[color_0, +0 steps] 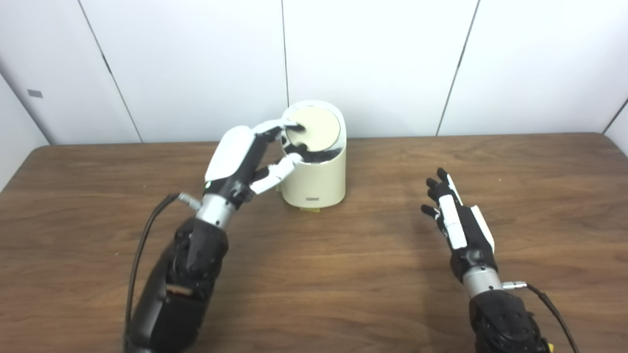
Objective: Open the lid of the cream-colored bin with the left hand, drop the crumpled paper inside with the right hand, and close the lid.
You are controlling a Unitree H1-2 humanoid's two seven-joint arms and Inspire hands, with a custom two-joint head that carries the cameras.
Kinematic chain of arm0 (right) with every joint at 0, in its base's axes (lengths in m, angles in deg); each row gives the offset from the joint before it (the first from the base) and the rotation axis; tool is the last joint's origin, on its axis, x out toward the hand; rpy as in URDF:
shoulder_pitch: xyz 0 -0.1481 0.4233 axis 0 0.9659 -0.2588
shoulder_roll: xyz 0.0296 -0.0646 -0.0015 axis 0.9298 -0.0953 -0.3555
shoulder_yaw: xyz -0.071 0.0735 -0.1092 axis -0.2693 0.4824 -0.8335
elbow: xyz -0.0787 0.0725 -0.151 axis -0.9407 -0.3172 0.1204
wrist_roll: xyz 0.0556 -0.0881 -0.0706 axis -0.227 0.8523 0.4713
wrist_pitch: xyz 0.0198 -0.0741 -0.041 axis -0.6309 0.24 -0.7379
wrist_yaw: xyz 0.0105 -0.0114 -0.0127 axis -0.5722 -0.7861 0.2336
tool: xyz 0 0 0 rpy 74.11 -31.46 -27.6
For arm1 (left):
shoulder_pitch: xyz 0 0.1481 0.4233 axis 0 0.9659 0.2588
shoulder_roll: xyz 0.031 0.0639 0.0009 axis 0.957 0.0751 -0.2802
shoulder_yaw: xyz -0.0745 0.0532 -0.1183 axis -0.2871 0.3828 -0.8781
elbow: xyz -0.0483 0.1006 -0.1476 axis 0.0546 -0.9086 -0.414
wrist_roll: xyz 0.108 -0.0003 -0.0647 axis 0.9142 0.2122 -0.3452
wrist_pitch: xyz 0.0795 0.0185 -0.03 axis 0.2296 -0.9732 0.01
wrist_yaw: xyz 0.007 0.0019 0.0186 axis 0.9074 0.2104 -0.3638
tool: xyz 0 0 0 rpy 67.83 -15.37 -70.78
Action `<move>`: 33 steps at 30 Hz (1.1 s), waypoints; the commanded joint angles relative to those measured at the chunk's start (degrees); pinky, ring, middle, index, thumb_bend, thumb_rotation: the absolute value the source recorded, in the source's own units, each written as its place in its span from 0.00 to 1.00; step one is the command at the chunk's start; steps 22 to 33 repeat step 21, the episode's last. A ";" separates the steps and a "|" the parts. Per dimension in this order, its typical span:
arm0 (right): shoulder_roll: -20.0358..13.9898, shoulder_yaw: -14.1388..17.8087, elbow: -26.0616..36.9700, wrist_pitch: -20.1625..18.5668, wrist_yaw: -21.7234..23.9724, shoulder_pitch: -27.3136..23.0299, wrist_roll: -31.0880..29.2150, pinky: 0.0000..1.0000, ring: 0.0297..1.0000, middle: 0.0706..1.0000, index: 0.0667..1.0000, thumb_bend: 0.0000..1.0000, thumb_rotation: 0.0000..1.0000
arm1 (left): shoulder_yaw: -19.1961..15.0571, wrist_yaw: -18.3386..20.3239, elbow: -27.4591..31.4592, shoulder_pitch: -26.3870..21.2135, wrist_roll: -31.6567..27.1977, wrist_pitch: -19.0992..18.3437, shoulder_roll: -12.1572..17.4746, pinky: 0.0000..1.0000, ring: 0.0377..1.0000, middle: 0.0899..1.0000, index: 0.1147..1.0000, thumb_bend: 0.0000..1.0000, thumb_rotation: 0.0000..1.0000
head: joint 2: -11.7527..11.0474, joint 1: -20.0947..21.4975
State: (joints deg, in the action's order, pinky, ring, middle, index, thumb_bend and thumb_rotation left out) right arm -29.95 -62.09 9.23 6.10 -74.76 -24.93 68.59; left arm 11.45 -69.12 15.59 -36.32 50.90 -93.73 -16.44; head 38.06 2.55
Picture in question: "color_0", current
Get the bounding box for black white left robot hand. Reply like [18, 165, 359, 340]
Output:
[204, 118, 307, 209]

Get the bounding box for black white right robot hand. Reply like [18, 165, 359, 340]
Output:
[421, 168, 497, 282]

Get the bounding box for cream-colored desktop bin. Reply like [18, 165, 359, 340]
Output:
[279, 101, 347, 207]

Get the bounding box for round cream bin lid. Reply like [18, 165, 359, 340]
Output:
[285, 107, 340, 151]

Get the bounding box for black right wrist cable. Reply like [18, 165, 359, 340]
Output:
[501, 281, 582, 353]

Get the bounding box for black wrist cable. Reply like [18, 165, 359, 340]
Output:
[501, 281, 582, 353]
[124, 193, 202, 339]

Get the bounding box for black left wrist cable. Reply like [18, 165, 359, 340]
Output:
[124, 193, 202, 339]

